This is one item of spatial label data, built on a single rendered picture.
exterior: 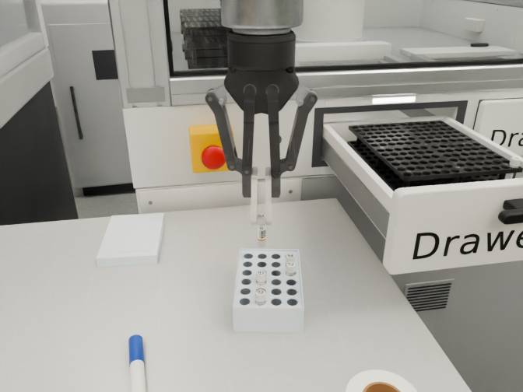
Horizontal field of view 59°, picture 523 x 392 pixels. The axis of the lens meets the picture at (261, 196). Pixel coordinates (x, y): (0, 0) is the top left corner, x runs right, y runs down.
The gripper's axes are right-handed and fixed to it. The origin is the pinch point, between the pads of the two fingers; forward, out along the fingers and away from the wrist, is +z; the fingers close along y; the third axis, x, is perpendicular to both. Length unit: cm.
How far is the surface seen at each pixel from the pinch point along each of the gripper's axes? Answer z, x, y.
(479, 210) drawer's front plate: -1.0, 5.1, -25.5
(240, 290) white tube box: 9.4, 7.4, 2.5
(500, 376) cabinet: 73, -37, -64
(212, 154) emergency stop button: 0.5, -15.3, 8.2
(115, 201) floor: 89, -166, 83
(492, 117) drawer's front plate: -1, -31, -42
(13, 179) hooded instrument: 23, -54, 65
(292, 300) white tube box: 9.7, 8.8, -3.9
